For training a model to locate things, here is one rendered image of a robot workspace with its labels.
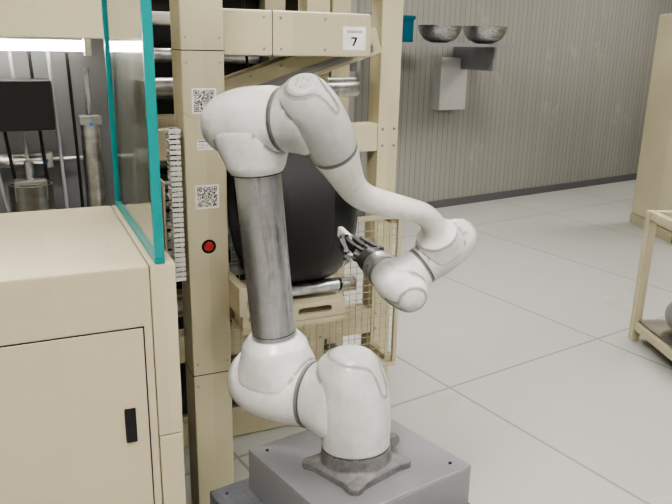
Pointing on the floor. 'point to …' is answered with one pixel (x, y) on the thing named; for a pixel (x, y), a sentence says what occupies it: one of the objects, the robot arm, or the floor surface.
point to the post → (213, 330)
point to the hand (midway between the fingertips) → (344, 235)
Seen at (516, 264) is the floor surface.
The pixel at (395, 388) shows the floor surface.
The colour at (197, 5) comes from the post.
